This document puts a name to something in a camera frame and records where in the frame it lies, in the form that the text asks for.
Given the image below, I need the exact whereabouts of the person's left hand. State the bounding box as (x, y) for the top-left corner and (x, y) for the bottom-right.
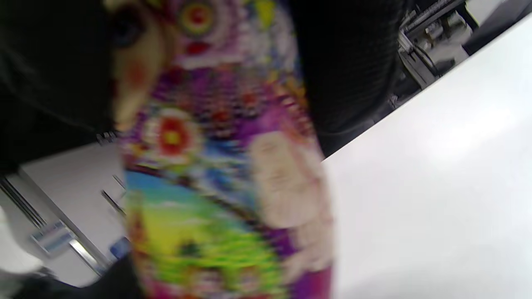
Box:
(12, 253), (144, 299)

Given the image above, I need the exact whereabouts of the person's right hand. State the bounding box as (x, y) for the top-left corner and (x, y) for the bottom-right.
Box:
(0, 0), (410, 171)

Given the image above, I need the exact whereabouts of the largest multicoloured Russian doll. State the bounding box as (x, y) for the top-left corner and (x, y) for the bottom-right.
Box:
(104, 0), (335, 299)

